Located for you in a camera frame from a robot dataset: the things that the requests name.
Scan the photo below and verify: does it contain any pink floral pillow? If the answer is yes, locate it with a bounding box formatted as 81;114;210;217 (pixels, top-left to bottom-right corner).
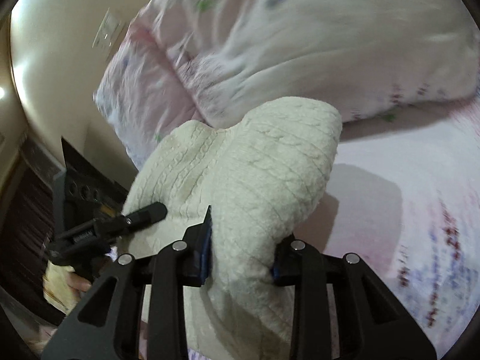
93;0;480;166

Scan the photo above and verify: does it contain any white wall switch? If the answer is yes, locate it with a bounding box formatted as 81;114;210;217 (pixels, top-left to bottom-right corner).
92;7;124;51

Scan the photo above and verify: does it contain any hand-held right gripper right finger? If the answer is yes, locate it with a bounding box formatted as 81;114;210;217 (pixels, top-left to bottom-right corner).
272;234;437;360

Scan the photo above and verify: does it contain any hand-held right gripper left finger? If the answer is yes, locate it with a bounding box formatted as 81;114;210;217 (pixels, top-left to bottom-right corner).
41;205;214;360

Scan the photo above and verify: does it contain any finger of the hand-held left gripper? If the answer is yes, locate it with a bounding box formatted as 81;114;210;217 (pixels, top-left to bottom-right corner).
94;202;168;239

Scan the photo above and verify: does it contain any cream cable-knit cardigan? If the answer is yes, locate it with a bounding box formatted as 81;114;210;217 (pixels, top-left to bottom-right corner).
122;97;344;360

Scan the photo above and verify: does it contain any person's left hand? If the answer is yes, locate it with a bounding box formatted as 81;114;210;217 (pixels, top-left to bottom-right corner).
67;273;94;293

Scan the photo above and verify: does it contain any dark wooden nightstand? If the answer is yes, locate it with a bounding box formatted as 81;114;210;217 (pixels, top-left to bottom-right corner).
0;131;68;327

